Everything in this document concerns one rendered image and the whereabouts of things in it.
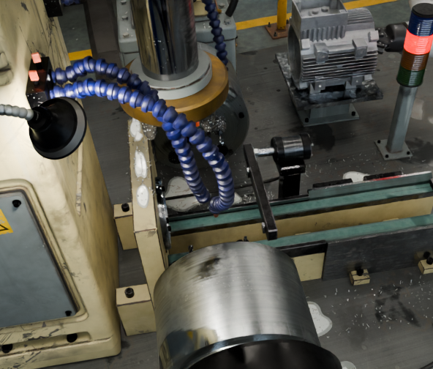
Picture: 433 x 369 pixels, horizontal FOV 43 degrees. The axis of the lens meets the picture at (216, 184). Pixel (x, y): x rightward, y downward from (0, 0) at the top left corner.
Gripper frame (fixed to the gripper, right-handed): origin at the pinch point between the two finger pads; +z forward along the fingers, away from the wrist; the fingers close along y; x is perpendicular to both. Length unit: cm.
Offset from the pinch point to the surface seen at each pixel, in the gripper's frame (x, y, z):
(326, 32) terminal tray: -4.3, 5.1, 3.2
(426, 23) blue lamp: -16.6, 22.9, -11.9
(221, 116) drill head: 2.2, 30.4, 32.9
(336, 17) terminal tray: -8.3, 5.1, 1.5
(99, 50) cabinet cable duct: 113, -179, 71
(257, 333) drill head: -6, 89, 37
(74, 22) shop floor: 119, -224, 89
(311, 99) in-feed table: 13.9, 8.5, 4.0
